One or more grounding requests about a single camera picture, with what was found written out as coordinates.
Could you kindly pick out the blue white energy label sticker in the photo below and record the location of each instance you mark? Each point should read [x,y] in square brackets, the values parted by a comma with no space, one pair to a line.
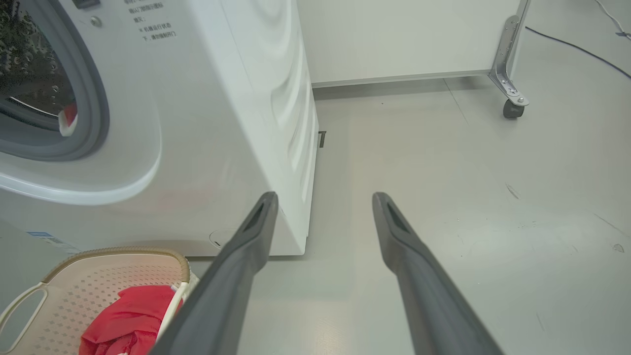
[49,240]

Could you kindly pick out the black caster wheel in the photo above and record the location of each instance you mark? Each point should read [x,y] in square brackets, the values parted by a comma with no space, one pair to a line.
[512,109]

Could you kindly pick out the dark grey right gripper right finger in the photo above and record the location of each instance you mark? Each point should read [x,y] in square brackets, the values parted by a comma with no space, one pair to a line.
[434,305]

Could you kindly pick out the silver metal caster bracket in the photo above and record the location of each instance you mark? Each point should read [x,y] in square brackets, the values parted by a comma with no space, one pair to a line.
[505,59]

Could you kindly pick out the plain red garment white trim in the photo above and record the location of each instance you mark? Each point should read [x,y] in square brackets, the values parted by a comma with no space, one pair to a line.
[68,118]

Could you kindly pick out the cream perforated laundry basket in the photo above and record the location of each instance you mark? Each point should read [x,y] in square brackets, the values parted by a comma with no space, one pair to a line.
[88,296]

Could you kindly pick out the white front-load washing machine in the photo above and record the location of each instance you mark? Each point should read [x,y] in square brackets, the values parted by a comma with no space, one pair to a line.
[222,123]

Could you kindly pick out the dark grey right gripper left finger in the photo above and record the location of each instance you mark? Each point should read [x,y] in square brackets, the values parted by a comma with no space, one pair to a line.
[217,305]

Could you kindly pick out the red Bulls 23 jersey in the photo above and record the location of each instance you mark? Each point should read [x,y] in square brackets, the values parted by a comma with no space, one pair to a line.
[128,320]

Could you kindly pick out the steel perforated washer drum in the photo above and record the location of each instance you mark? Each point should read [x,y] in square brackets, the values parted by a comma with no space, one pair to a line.
[29,64]

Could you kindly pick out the small black washer bracket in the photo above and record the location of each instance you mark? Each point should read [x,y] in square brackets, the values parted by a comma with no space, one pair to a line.
[322,139]

